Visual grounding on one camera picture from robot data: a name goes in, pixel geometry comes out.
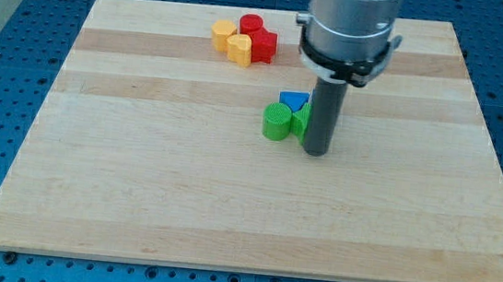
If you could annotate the yellow heart block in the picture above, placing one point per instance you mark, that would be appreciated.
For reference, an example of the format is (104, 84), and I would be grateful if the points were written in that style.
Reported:
(239, 49)

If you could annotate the red cylinder block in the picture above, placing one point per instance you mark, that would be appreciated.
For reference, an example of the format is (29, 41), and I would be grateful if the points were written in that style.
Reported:
(250, 23)

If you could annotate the yellow hexagon block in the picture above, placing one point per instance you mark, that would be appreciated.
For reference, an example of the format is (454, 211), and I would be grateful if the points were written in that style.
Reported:
(221, 30)

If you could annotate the blue triangle block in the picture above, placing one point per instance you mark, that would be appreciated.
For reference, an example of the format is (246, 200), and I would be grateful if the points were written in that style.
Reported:
(293, 99)

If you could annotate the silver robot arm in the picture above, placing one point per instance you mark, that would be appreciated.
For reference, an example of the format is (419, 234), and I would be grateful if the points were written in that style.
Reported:
(344, 43)

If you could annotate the light wooden board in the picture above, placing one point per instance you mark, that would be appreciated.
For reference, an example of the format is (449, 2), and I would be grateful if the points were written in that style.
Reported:
(148, 149)

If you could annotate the red star block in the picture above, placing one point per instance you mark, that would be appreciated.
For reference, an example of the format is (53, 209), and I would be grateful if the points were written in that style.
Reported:
(263, 45)

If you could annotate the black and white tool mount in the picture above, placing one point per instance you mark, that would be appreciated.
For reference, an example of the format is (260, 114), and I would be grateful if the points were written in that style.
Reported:
(356, 74)

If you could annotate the green star block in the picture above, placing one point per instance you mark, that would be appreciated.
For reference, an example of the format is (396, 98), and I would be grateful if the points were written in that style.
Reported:
(299, 122)

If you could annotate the green cylinder block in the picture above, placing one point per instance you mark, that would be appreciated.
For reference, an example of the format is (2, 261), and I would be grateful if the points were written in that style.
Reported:
(276, 121)

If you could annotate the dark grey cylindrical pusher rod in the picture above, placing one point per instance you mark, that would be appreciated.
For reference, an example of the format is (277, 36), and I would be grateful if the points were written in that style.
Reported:
(326, 104)

